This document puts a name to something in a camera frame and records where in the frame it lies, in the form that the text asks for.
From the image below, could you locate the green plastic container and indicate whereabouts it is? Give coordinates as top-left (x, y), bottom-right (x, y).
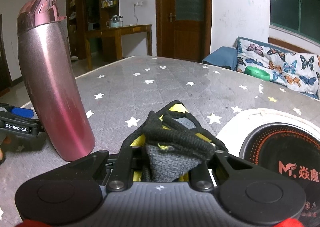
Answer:
top-left (244, 66), bottom-right (271, 81)

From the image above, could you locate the black yellow cleaning cloth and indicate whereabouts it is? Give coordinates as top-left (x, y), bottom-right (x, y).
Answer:
top-left (122, 101), bottom-right (227, 183)

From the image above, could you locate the light blue electric kettle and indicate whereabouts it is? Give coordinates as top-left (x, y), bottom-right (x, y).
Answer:
top-left (106, 15), bottom-right (123, 28)

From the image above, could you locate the pink metal water bottle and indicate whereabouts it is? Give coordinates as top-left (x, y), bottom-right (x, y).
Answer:
top-left (17, 0), bottom-right (95, 161)

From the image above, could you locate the dark window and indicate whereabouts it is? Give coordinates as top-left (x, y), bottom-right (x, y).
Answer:
top-left (270, 0), bottom-right (319, 42)

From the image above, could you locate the person's left hand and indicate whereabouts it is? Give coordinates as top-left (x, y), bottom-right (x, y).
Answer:
top-left (0, 136), bottom-right (11, 164)

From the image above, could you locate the butterfly pattern pillow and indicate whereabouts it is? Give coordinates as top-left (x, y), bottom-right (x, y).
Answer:
top-left (236, 37), bottom-right (319, 98)

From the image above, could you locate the brown wooden door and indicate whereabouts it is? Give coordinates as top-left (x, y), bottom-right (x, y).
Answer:
top-left (156, 0), bottom-right (212, 62)

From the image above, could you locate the brown wooden side table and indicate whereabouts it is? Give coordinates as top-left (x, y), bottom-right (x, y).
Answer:
top-left (85, 24), bottom-right (153, 71)

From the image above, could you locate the blue cushion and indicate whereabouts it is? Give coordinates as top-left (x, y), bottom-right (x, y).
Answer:
top-left (202, 46), bottom-right (238, 70)

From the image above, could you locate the white black induction cooker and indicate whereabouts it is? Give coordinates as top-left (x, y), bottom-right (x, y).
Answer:
top-left (217, 108), bottom-right (319, 226)

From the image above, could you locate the dark wooden shelf cabinet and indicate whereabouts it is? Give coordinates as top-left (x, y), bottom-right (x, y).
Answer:
top-left (66, 0), bottom-right (119, 60)

